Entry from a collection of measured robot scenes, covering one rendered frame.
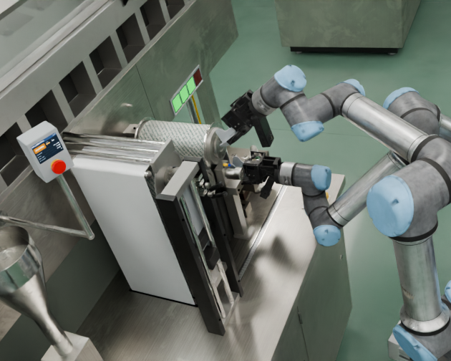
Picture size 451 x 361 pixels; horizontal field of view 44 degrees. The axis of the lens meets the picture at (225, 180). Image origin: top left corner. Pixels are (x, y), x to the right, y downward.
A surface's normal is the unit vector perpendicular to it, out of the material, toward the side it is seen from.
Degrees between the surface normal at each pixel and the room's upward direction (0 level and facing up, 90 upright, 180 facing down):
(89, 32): 90
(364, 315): 0
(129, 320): 0
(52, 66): 90
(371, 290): 0
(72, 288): 90
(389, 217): 82
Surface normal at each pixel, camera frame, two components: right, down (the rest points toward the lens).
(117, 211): -0.40, 0.65
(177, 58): 0.89, 0.11
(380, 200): -0.89, 0.34
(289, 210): -0.21, -0.75
